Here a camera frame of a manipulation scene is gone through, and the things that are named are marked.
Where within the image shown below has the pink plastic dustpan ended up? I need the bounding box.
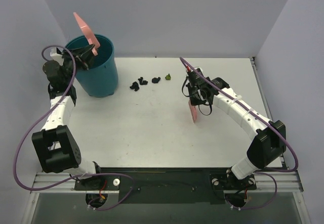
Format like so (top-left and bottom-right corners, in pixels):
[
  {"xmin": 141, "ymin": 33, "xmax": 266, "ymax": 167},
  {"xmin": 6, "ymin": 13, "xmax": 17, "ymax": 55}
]
[{"xmin": 73, "ymin": 12, "xmax": 100, "ymax": 56}]

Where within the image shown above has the pink hand brush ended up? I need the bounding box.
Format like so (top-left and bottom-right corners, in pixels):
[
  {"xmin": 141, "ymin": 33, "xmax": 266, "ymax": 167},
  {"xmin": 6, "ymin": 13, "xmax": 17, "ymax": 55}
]
[{"xmin": 188, "ymin": 100, "xmax": 197, "ymax": 123}]

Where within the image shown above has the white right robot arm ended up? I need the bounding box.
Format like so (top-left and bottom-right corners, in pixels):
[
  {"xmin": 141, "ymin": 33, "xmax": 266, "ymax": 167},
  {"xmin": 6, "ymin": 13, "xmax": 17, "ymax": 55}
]
[{"xmin": 182, "ymin": 67, "xmax": 286, "ymax": 188}]

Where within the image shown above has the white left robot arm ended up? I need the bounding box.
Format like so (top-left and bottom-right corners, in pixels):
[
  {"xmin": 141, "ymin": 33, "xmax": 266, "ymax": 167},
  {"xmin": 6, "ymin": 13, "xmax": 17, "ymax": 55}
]
[{"xmin": 31, "ymin": 44, "xmax": 104, "ymax": 190}]

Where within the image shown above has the teal plastic bucket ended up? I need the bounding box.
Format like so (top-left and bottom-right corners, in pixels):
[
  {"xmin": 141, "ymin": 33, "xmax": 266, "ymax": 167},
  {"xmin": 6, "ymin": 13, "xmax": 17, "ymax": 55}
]
[{"xmin": 76, "ymin": 34, "xmax": 118, "ymax": 98}]

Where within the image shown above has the black paper scrap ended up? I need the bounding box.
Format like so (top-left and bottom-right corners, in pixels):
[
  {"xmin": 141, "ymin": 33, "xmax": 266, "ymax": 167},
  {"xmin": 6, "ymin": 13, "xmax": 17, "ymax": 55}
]
[
  {"xmin": 138, "ymin": 77, "xmax": 148, "ymax": 85},
  {"xmin": 151, "ymin": 77, "xmax": 161, "ymax": 84},
  {"xmin": 130, "ymin": 81, "xmax": 140, "ymax": 92}
]

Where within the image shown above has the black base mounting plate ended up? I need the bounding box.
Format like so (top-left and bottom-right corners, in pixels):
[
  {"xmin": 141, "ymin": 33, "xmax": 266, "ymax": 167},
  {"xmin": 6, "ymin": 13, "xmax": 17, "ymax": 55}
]
[{"xmin": 74, "ymin": 167, "xmax": 257, "ymax": 204}]

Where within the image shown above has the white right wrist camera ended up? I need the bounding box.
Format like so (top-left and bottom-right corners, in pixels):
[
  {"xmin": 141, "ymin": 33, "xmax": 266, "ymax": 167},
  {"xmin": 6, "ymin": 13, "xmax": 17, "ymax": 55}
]
[{"xmin": 186, "ymin": 67, "xmax": 203, "ymax": 74}]

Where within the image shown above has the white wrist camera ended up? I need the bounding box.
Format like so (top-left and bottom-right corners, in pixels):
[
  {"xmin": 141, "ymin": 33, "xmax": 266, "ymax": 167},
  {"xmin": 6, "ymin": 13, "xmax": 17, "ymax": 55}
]
[
  {"xmin": 50, "ymin": 47, "xmax": 62, "ymax": 60},
  {"xmin": 186, "ymin": 67, "xmax": 203, "ymax": 74}
]

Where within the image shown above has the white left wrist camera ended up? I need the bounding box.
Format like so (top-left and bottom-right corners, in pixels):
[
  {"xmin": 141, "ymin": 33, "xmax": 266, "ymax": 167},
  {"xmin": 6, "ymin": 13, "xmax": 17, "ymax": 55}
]
[{"xmin": 50, "ymin": 47, "xmax": 62, "ymax": 60}]

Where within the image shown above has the aluminium table frame rail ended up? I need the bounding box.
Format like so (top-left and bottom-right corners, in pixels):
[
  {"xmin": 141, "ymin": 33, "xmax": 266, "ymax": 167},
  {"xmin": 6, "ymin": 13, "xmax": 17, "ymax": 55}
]
[{"xmin": 31, "ymin": 57, "xmax": 304, "ymax": 193}]

